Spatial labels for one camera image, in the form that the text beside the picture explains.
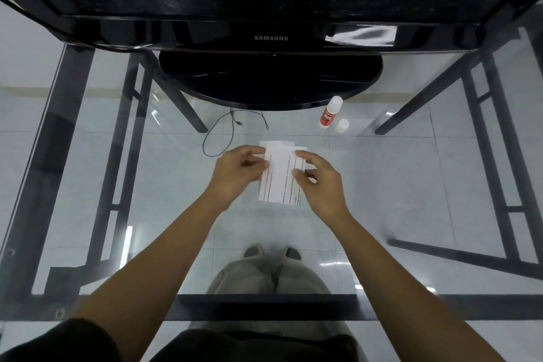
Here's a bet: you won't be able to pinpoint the person's right hand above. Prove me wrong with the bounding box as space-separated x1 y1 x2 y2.
291 150 353 231

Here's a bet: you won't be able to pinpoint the person's left hand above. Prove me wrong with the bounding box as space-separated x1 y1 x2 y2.
203 145 271 212

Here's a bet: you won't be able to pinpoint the white paper with text lines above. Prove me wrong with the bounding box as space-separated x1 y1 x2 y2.
257 146 307 207

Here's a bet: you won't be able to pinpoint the white paper with blue mark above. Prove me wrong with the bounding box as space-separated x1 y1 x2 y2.
259 140 309 163

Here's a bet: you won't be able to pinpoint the red glue stick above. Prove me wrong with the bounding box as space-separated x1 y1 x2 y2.
318 96 343 130

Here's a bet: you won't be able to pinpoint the person's left forearm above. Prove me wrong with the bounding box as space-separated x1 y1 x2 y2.
70 194 232 362

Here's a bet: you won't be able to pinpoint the person's right forearm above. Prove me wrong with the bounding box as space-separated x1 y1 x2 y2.
330 215 508 362

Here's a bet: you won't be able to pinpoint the person's right beige shoe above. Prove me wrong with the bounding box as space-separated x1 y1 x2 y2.
279 245 303 263

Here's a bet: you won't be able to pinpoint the person's beige shoe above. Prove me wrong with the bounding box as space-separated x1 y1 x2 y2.
279 245 303 263
242 245 266 263

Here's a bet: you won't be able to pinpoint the person's left beige shoe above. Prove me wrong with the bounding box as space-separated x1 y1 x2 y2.
242 245 266 263

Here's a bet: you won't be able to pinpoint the grey trousers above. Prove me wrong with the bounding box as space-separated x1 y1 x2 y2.
188 257 368 362

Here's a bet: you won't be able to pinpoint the black shirt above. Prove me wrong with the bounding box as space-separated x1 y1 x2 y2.
0 317 365 362

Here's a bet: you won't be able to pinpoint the thin black cable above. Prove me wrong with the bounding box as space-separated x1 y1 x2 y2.
201 107 270 159

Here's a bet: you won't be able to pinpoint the black metal table frame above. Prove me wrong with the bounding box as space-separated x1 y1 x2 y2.
0 0 543 322

